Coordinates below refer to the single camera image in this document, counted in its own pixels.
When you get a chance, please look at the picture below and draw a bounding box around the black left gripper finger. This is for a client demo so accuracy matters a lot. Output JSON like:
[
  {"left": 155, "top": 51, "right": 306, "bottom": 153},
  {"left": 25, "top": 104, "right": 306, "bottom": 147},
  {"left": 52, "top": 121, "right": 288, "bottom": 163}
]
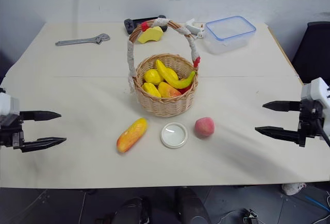
[
  {"left": 20, "top": 110, "right": 62, "bottom": 122},
  {"left": 20, "top": 137, "right": 68, "bottom": 154}
]

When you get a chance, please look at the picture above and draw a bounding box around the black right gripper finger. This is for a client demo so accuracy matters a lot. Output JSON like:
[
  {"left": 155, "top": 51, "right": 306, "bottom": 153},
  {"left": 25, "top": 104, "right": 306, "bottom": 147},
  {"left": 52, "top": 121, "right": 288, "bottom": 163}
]
[
  {"left": 262, "top": 100, "right": 302, "bottom": 113},
  {"left": 254, "top": 125, "right": 301, "bottom": 147}
]

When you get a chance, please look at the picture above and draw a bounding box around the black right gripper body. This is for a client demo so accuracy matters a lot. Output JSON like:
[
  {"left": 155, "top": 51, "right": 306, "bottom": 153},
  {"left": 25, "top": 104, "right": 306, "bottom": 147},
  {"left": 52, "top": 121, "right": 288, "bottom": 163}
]
[{"left": 296, "top": 99, "right": 325, "bottom": 148}]

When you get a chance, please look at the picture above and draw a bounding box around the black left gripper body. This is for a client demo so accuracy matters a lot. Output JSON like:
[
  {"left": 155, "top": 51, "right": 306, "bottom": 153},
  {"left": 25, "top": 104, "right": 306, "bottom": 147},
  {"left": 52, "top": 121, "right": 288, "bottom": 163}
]
[{"left": 0, "top": 112, "right": 26, "bottom": 150}]

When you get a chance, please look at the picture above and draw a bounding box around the white speckled cloth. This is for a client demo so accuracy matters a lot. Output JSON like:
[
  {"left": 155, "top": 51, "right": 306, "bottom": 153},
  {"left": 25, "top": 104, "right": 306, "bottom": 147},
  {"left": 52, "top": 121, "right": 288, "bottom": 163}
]
[{"left": 280, "top": 182, "right": 307, "bottom": 196}]

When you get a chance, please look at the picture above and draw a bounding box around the black chair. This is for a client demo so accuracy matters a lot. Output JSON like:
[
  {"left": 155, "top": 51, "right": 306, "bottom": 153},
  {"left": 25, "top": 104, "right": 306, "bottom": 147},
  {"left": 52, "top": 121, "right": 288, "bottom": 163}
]
[{"left": 291, "top": 21, "right": 330, "bottom": 86}]

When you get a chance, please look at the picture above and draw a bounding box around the pink toy peach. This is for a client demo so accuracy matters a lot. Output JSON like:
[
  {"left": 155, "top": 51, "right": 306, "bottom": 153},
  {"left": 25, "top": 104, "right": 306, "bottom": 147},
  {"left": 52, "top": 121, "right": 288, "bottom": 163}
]
[{"left": 194, "top": 116, "right": 216, "bottom": 139}]

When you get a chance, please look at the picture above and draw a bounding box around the grey adjustable wrench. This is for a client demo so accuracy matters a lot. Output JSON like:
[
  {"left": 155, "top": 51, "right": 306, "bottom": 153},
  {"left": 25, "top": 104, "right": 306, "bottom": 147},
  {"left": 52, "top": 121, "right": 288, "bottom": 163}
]
[{"left": 54, "top": 33, "right": 111, "bottom": 47}]

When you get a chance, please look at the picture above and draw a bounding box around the small metal device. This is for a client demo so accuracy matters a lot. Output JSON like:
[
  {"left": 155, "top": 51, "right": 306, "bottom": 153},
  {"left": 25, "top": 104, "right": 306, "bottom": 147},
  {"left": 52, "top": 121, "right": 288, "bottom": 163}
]
[{"left": 242, "top": 208, "right": 259, "bottom": 224}]

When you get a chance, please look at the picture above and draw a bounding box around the clear container with blue-rimmed lid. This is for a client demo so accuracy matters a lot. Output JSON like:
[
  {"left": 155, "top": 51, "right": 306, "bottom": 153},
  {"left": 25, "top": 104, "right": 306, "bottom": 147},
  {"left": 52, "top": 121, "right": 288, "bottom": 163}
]
[{"left": 205, "top": 15, "right": 257, "bottom": 55}]

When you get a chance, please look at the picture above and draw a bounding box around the long yellow orange toy mango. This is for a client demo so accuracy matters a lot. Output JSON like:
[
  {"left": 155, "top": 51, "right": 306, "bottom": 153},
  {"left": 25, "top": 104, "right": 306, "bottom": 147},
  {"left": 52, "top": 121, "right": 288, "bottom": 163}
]
[{"left": 116, "top": 117, "right": 149, "bottom": 154}]

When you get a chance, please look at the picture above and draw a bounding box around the white round lid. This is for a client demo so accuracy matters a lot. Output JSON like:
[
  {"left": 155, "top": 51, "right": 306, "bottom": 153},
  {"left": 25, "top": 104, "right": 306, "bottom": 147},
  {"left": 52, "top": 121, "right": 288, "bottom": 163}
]
[{"left": 160, "top": 122, "right": 189, "bottom": 149}]

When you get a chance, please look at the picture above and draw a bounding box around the dark rounded shape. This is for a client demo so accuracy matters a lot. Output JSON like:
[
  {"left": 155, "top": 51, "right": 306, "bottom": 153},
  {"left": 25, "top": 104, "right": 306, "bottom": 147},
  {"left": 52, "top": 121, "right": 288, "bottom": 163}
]
[{"left": 112, "top": 196, "right": 151, "bottom": 224}]

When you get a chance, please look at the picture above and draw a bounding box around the yellow toy lemon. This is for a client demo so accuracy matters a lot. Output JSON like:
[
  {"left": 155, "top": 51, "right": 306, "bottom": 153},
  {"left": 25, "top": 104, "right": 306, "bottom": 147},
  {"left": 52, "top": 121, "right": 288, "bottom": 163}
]
[
  {"left": 143, "top": 69, "right": 164, "bottom": 86},
  {"left": 141, "top": 82, "right": 162, "bottom": 98}
]

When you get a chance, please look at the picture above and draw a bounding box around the yellow toy banana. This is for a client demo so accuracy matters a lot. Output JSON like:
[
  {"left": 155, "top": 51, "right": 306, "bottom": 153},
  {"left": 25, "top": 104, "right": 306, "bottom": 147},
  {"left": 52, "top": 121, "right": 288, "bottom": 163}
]
[{"left": 155, "top": 59, "right": 197, "bottom": 90}]

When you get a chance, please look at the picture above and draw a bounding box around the white plastic clip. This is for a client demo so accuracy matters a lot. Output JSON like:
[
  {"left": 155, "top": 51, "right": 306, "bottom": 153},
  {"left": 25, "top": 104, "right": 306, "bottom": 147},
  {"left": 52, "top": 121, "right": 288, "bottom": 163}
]
[{"left": 185, "top": 19, "right": 207, "bottom": 39}]

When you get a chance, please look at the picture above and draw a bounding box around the black game controller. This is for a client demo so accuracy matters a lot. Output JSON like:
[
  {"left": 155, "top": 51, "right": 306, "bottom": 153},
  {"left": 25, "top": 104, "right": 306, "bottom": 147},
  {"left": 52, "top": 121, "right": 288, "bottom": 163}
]
[{"left": 123, "top": 14, "right": 169, "bottom": 35}]

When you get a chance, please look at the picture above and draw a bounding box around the yellow foam shape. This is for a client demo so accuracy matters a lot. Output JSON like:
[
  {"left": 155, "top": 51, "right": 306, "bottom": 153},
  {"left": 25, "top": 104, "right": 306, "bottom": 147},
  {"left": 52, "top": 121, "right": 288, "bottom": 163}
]
[{"left": 137, "top": 26, "right": 164, "bottom": 44}]

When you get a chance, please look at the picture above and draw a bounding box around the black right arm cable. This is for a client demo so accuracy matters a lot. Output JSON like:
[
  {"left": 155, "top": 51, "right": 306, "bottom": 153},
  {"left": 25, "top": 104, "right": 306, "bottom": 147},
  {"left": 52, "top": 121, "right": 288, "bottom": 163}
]
[{"left": 315, "top": 118, "right": 330, "bottom": 148}]

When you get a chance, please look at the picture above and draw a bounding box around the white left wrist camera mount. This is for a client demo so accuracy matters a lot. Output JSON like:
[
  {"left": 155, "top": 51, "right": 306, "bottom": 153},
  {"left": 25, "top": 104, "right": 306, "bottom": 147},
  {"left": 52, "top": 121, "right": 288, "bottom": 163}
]
[{"left": 0, "top": 91, "right": 21, "bottom": 127}]

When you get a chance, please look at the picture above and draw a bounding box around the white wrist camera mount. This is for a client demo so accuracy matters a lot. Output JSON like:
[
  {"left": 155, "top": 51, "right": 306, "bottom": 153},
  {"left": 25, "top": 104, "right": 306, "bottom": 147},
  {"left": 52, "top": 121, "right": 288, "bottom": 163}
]
[
  {"left": 300, "top": 77, "right": 330, "bottom": 106},
  {"left": 0, "top": 91, "right": 21, "bottom": 127}
]

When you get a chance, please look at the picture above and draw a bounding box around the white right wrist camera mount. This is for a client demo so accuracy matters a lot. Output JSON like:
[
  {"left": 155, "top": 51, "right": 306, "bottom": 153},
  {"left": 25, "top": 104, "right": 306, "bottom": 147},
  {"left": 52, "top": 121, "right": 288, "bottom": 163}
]
[{"left": 300, "top": 77, "right": 330, "bottom": 106}]

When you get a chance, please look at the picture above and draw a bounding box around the blue cable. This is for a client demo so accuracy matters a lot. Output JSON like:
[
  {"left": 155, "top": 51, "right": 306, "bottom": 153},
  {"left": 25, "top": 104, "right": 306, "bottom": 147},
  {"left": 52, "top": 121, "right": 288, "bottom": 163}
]
[{"left": 305, "top": 195, "right": 330, "bottom": 213}]

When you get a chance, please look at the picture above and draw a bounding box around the white cable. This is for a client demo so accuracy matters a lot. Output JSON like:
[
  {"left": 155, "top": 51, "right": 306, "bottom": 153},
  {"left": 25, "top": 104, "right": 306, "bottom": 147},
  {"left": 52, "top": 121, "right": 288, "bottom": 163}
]
[{"left": 312, "top": 212, "right": 330, "bottom": 224}]

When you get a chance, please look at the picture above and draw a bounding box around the wicker basket with wrapped handle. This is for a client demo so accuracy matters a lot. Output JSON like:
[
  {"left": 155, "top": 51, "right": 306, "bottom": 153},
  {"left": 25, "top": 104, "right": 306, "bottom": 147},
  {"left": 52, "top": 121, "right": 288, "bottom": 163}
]
[{"left": 125, "top": 17, "right": 202, "bottom": 118}]

